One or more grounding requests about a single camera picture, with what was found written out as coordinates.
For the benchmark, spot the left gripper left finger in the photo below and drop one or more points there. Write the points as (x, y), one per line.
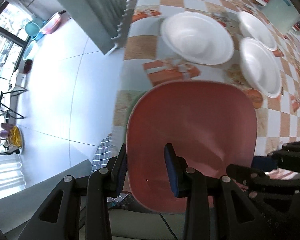
(102, 184)

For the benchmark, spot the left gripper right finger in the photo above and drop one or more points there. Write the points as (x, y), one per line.
(215, 208)

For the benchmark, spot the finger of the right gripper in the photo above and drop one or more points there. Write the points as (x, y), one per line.
(287, 160)

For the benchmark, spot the large white foam bowl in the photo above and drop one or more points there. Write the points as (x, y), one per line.
(197, 38)

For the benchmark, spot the yellow container on floor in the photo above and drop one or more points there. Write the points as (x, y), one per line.
(14, 137)

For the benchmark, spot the black metal rack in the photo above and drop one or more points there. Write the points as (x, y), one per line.
(8, 105)

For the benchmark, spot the white foam bowl far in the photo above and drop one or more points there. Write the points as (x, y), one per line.
(252, 27)

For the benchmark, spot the pale green plastic pitcher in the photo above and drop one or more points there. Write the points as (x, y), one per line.
(281, 14)

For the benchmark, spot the pink plastic tub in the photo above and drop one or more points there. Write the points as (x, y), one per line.
(52, 24)

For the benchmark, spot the teal plastic basin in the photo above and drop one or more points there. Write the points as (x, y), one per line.
(33, 28)

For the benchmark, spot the grey corrugated cabinet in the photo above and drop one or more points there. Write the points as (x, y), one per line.
(99, 19)

